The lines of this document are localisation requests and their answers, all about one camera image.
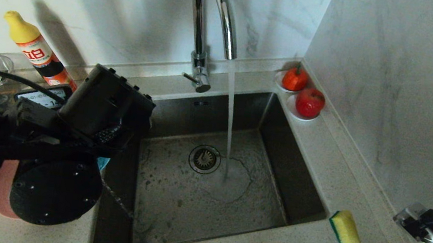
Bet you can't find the yellow green sponge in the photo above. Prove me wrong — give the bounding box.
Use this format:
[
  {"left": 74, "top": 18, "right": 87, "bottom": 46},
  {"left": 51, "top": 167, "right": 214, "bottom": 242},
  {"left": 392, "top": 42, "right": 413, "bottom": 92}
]
[{"left": 326, "top": 208, "right": 375, "bottom": 243}]

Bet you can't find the chrome gooseneck faucet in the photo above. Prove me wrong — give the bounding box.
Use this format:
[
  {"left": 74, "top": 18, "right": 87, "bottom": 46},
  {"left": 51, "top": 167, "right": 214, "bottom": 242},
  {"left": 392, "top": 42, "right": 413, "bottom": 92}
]
[{"left": 180, "top": 0, "right": 245, "bottom": 97}]

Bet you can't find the stainless steel sink basin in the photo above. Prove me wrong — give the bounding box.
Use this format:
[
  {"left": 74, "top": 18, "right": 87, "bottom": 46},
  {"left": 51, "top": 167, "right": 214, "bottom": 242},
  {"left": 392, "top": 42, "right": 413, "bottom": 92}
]
[{"left": 91, "top": 71, "right": 343, "bottom": 243}]

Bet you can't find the round metal drain strainer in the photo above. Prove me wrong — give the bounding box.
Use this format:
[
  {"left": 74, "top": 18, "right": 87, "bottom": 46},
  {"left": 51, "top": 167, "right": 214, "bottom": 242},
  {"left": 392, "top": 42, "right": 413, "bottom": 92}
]
[{"left": 187, "top": 142, "right": 223, "bottom": 176}]

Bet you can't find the red apple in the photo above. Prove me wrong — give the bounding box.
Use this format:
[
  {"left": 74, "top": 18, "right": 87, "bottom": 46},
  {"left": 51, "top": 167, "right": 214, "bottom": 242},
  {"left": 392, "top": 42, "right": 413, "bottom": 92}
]
[{"left": 293, "top": 86, "right": 327, "bottom": 120}]

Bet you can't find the pink plate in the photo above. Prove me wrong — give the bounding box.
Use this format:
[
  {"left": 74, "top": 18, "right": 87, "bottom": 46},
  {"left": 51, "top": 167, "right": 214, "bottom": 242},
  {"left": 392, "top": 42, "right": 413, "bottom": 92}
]
[{"left": 0, "top": 158, "right": 27, "bottom": 220}]

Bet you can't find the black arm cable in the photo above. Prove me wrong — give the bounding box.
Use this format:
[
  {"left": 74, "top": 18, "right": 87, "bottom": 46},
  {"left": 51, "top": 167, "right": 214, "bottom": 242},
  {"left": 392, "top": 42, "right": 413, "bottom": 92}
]
[{"left": 0, "top": 68, "right": 69, "bottom": 104}]

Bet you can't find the clear running water stream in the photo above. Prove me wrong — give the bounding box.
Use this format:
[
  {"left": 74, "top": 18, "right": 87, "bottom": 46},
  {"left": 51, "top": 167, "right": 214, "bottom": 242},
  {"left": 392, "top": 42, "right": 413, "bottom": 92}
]
[{"left": 213, "top": 60, "right": 246, "bottom": 180}]

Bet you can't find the yellow capped dish soap bottle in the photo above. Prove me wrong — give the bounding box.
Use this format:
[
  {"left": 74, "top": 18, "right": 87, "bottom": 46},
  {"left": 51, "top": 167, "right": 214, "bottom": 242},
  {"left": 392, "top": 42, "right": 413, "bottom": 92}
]
[{"left": 0, "top": 10, "right": 86, "bottom": 89}]

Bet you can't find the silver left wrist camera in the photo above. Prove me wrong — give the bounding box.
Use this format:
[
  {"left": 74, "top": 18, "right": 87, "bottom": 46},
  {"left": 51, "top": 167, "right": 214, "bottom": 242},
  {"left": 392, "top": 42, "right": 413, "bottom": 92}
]
[{"left": 13, "top": 78, "right": 74, "bottom": 113}]

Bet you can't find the teal bowl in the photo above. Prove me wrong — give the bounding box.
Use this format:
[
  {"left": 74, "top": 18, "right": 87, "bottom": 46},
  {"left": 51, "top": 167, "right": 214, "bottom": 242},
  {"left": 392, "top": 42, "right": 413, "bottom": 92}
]
[{"left": 95, "top": 156, "right": 111, "bottom": 173}]

